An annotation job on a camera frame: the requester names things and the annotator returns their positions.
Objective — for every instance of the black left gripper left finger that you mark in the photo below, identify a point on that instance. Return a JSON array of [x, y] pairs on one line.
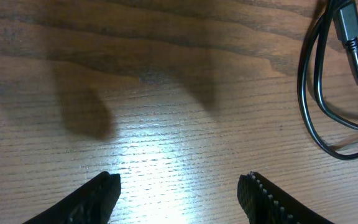
[[92, 203]]

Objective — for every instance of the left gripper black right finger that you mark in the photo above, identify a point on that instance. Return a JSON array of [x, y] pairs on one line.
[[265, 203]]

